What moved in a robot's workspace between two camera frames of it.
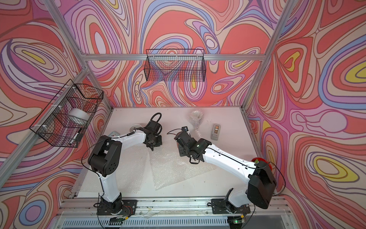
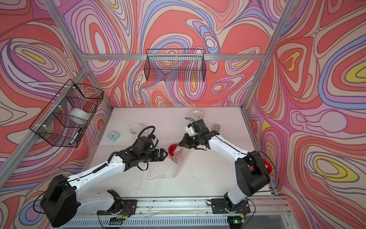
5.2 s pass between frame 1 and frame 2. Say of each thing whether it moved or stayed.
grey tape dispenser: stayed
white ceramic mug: stayed
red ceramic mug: moved
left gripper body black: moved
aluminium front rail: stayed
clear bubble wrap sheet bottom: stayed
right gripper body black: moved
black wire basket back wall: stayed
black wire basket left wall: stayed
